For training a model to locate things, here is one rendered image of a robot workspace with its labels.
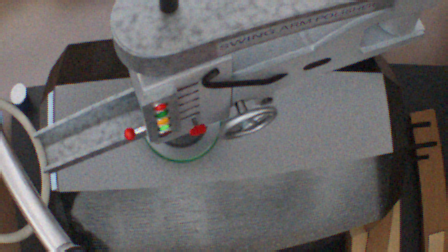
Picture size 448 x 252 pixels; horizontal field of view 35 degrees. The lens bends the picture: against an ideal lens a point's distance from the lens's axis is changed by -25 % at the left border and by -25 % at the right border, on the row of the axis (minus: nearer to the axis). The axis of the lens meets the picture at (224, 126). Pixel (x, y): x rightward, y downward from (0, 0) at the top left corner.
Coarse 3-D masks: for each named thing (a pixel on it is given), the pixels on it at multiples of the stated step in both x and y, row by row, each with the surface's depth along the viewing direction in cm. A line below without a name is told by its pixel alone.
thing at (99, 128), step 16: (112, 96) 225; (128, 96) 227; (80, 112) 223; (96, 112) 227; (112, 112) 228; (128, 112) 228; (48, 128) 221; (64, 128) 226; (80, 128) 226; (96, 128) 226; (112, 128) 227; (48, 144) 224; (64, 144) 225; (80, 144) 225; (96, 144) 225; (112, 144) 221; (48, 160) 223; (64, 160) 219; (80, 160) 222
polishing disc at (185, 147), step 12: (204, 132) 247; (216, 132) 247; (156, 144) 246; (168, 144) 246; (180, 144) 246; (192, 144) 246; (204, 144) 246; (168, 156) 245; (180, 156) 245; (192, 156) 245
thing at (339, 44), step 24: (336, 24) 194; (360, 24) 192; (264, 48) 199; (288, 48) 199; (312, 48) 200; (336, 48) 204; (360, 48) 215; (384, 48) 219; (216, 72) 183; (240, 72) 199; (264, 72) 202; (288, 72) 209; (312, 72) 216; (240, 96) 212; (264, 96) 225
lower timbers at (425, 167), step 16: (416, 112) 338; (432, 112) 338; (416, 128) 336; (432, 128) 336; (432, 160) 331; (416, 176) 336; (432, 176) 329; (432, 192) 327; (432, 208) 325; (432, 224) 323
